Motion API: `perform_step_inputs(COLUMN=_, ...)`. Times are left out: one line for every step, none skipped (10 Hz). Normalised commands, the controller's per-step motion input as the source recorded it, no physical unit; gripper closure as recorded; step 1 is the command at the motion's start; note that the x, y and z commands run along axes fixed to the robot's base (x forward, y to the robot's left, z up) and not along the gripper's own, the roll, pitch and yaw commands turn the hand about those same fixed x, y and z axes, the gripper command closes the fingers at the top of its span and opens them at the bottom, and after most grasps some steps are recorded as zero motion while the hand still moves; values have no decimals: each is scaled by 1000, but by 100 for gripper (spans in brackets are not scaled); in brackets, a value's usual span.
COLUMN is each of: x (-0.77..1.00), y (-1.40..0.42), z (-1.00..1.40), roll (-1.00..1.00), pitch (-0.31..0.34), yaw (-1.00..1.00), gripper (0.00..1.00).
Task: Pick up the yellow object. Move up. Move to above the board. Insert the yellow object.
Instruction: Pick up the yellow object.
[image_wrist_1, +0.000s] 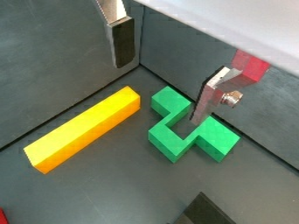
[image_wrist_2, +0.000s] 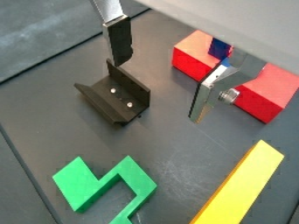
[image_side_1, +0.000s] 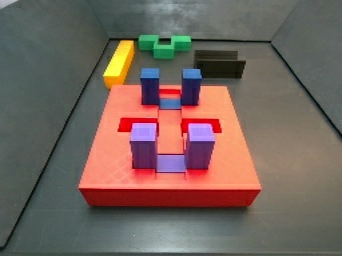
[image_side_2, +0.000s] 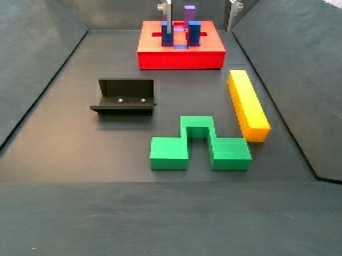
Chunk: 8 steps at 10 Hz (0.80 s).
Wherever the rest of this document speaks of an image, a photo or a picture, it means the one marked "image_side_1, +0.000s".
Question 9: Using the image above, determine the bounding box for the dark blue U-shaped block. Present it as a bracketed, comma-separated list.
[140, 68, 201, 110]

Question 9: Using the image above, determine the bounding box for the red slotted board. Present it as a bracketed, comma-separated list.
[78, 85, 260, 207]

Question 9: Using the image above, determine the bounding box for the green zigzag block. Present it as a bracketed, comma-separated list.
[137, 34, 192, 59]

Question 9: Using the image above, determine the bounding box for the black U-shaped bracket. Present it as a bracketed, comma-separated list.
[193, 50, 245, 79]

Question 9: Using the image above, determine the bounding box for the purple U-shaped block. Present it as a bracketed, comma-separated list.
[129, 123, 215, 173]

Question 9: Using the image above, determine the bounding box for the yellow long block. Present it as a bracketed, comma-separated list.
[102, 40, 135, 89]

